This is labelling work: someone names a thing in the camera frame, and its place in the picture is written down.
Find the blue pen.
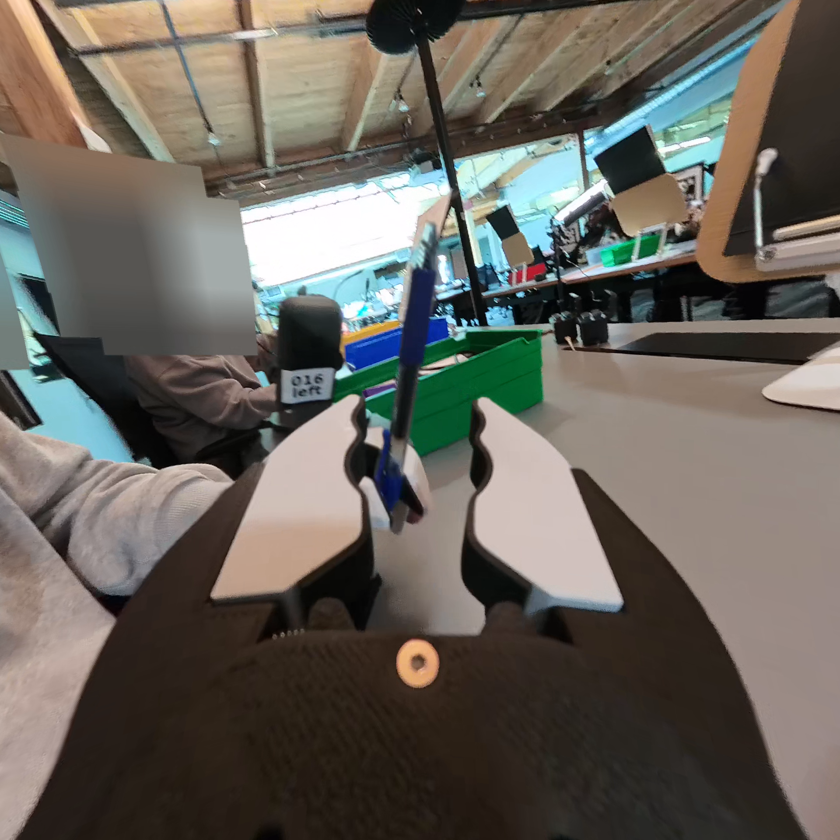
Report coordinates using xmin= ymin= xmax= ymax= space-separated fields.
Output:
xmin=374 ymin=223 xmax=439 ymax=534

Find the black pole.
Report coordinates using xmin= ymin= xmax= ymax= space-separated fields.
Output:
xmin=364 ymin=0 xmax=490 ymax=328

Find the black office chair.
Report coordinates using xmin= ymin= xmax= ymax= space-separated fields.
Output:
xmin=33 ymin=331 xmax=270 ymax=480

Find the distant green bin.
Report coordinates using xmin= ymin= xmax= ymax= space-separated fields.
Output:
xmin=600 ymin=233 xmax=664 ymax=266

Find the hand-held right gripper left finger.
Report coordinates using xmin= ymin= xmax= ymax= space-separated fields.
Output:
xmin=210 ymin=394 xmax=375 ymax=631

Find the blue plastic bin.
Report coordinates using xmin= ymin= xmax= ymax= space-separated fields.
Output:
xmin=344 ymin=318 xmax=450 ymax=371

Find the green plastic bin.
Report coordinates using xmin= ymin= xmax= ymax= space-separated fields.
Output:
xmin=331 ymin=328 xmax=546 ymax=458

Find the wooden column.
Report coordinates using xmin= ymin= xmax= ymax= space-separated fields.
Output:
xmin=0 ymin=0 xmax=86 ymax=145

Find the cardboard sign board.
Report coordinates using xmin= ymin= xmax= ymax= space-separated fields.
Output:
xmin=410 ymin=193 xmax=454 ymax=263

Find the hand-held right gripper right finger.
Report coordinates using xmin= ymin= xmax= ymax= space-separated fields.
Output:
xmin=461 ymin=397 xmax=624 ymax=624

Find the person's left forearm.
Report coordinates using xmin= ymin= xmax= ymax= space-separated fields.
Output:
xmin=0 ymin=410 xmax=237 ymax=592

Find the grey desk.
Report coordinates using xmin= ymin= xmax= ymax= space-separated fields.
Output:
xmin=262 ymin=318 xmax=840 ymax=840

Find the wooden top table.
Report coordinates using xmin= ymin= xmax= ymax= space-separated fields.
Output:
xmin=558 ymin=243 xmax=700 ymax=286

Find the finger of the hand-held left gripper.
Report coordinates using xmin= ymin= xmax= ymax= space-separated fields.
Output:
xmin=360 ymin=427 xmax=395 ymax=531
xmin=397 ymin=443 xmax=433 ymax=522

